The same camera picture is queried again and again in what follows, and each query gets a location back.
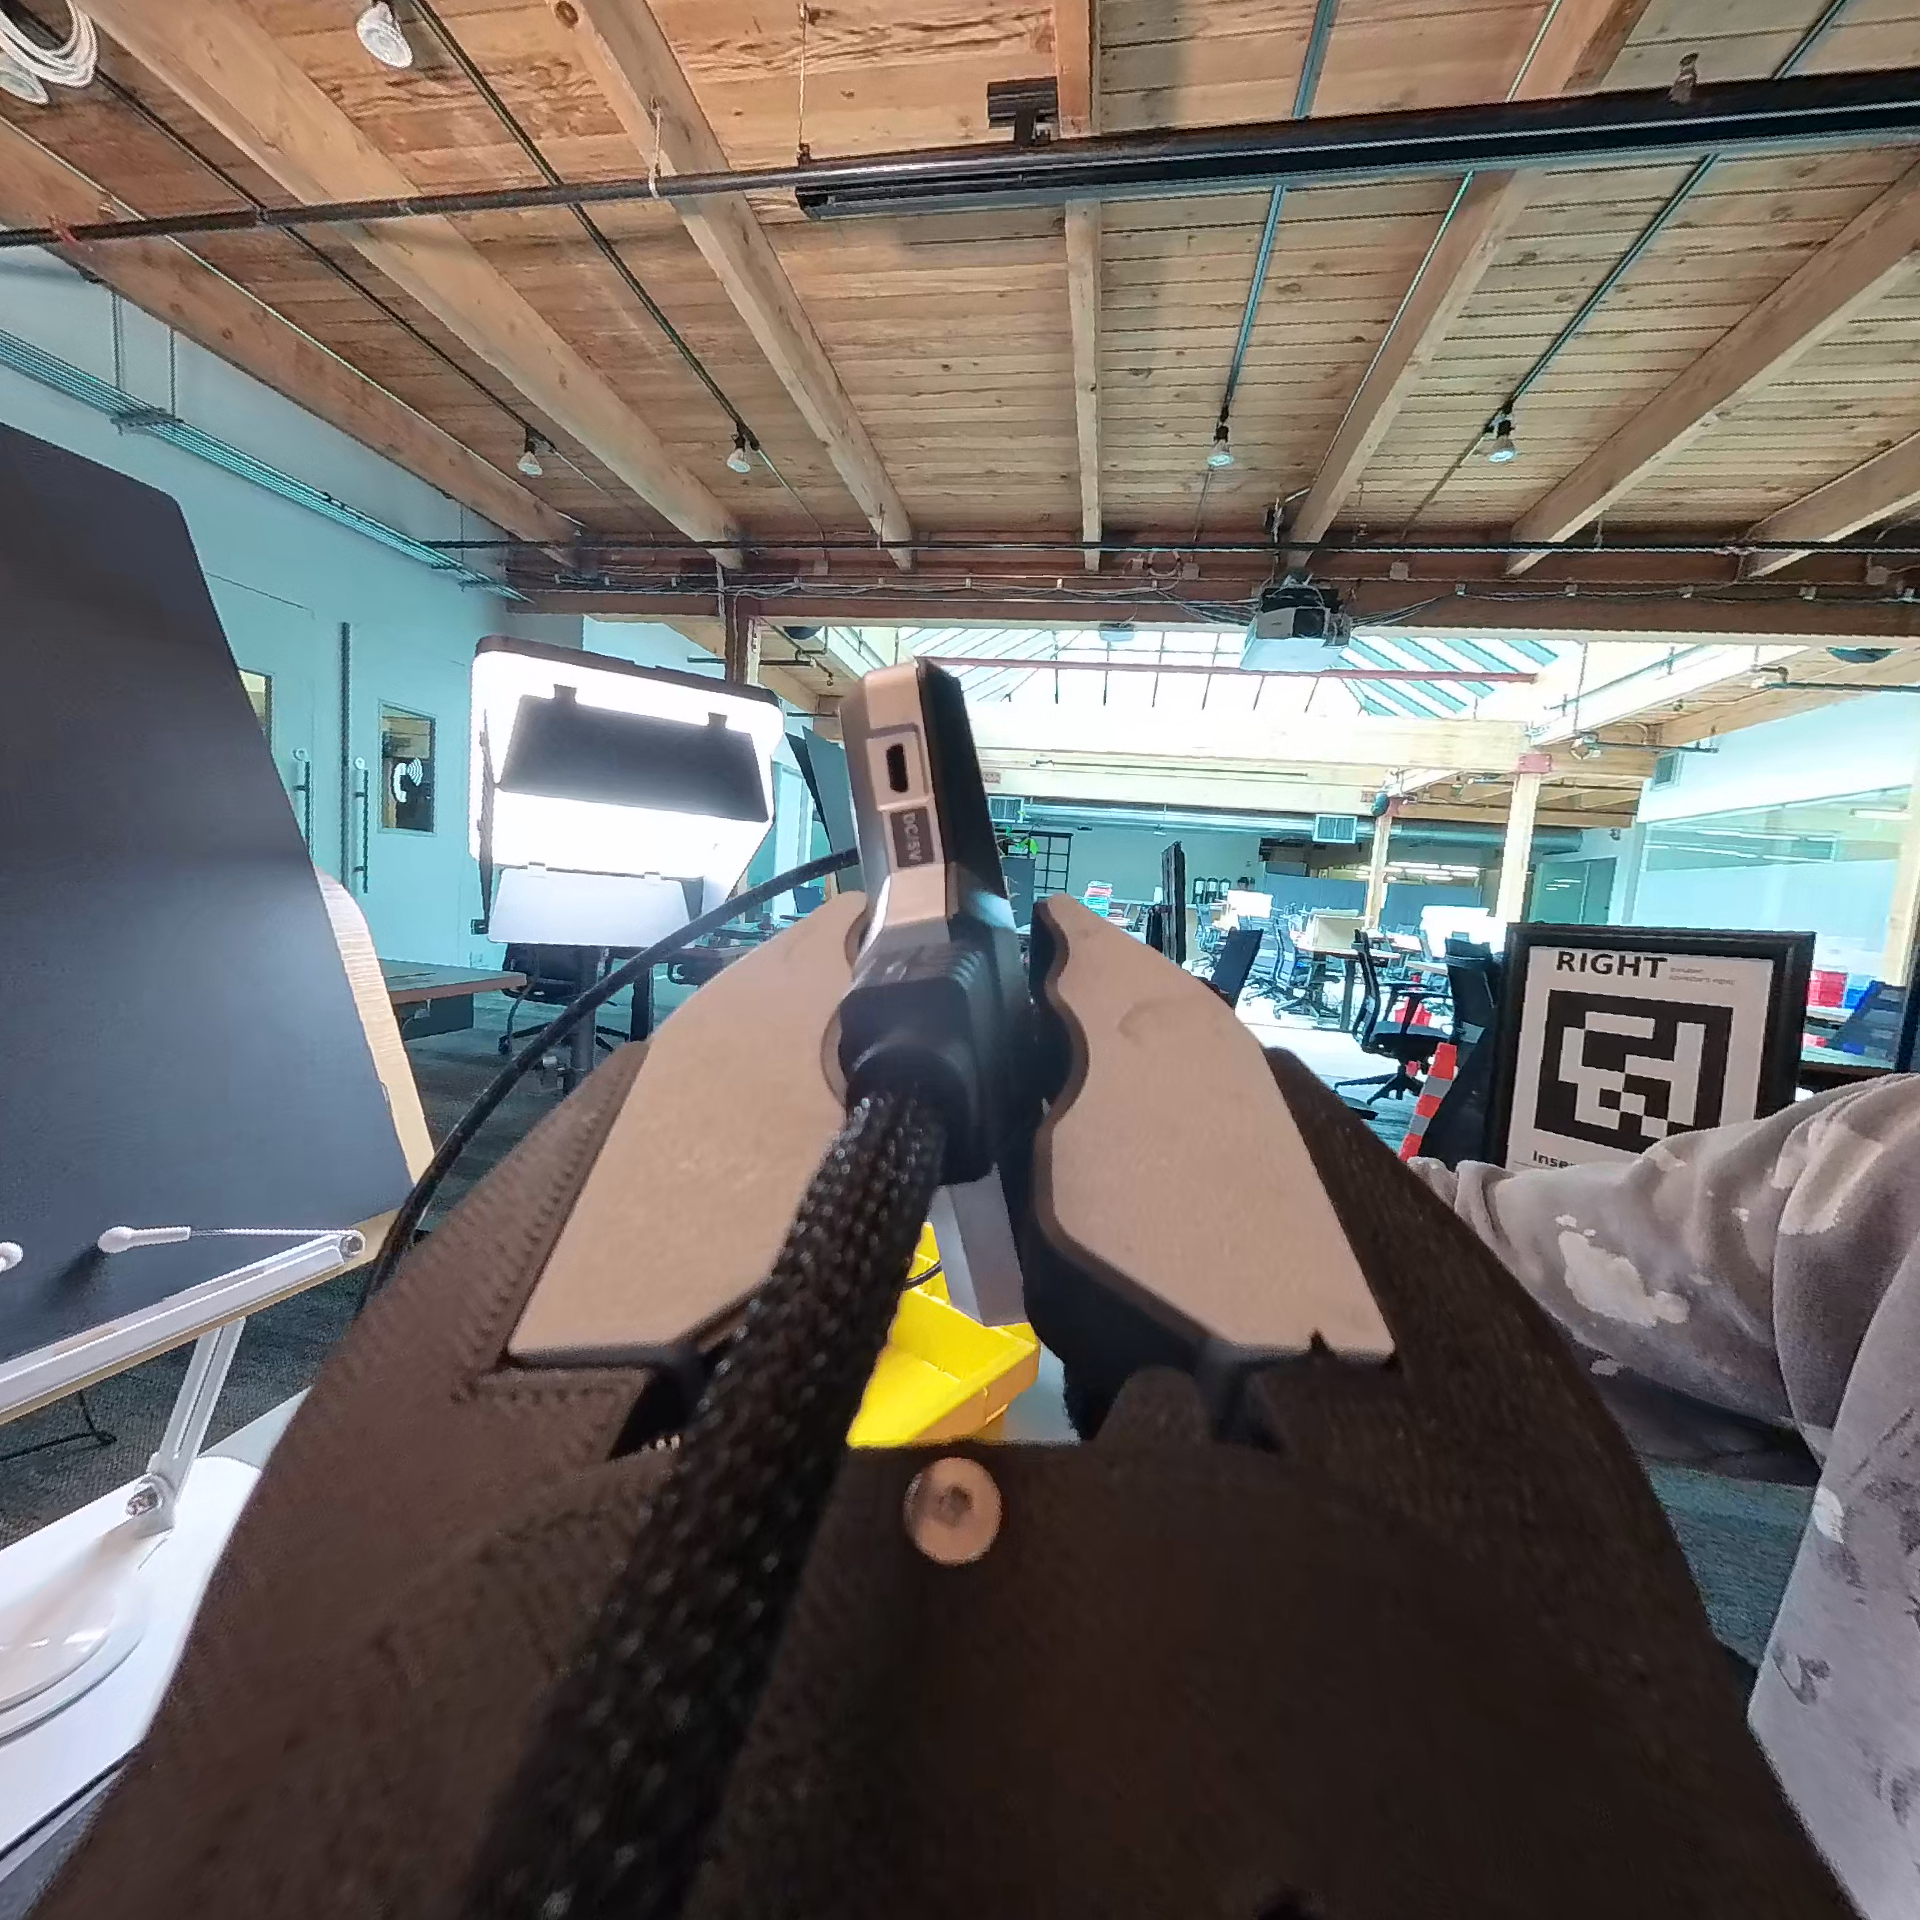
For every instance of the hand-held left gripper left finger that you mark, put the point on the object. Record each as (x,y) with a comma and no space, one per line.
(674,1171)

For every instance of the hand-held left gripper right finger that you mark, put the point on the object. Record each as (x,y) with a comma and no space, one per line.
(1200,1185)

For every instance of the yellow storage bin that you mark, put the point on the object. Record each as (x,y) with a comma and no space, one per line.
(944,1351)

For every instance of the silver multiport hub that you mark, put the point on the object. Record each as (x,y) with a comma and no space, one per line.
(900,841)

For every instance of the person's right forearm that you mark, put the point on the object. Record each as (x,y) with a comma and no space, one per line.
(1650,1244)

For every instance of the black office chair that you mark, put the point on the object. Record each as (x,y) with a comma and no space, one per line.
(1388,1005)
(554,975)

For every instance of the orange traffic cone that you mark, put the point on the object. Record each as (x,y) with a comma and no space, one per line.
(1432,1111)

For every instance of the wooden desk black legs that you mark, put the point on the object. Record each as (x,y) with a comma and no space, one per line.
(450,983)

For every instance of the lit studio light panel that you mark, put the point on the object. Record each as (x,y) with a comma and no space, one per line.
(600,849)

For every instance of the black framed tag sign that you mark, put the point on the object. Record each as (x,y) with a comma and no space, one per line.
(1634,1051)

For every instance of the ceiling projector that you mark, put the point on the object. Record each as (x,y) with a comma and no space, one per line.
(1293,623)

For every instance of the wall phone sign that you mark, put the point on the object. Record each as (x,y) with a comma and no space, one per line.
(406,772)

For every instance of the black ceiling track rail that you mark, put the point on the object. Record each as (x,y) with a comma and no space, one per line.
(1351,150)

